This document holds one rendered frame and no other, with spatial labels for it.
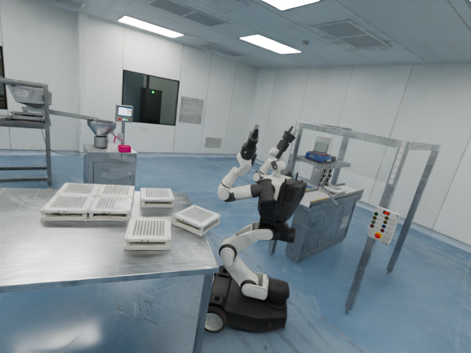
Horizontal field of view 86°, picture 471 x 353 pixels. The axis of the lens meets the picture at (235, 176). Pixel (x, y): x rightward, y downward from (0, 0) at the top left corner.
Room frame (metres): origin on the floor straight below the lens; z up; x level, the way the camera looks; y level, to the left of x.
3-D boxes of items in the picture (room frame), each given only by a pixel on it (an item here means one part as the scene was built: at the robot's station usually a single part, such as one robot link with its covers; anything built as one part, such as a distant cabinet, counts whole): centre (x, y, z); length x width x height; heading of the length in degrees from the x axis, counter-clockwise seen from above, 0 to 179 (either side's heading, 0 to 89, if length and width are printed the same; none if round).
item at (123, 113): (3.85, 1.81, 1.07); 0.23 x 0.10 x 0.62; 129
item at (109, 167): (3.61, 1.88, 0.38); 0.63 x 0.57 x 0.76; 129
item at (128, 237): (1.34, 0.45, 0.88); 0.25 x 0.24 x 0.02; 17
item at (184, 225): (1.62, 0.22, 0.83); 0.24 x 0.24 x 0.02; 66
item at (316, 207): (3.06, -1.21, 0.74); 1.30 x 0.29 x 0.10; 133
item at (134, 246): (1.34, 0.45, 0.83); 0.24 x 0.24 x 0.02; 17
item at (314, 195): (3.06, -1.21, 0.77); 1.35 x 0.25 x 0.05; 133
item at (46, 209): (1.49, 1.03, 0.88); 0.25 x 0.24 x 0.02; 20
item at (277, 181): (1.77, -0.34, 1.08); 0.34 x 0.30 x 0.36; 152
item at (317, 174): (2.57, -0.87, 1.11); 0.22 x 0.11 x 0.20; 133
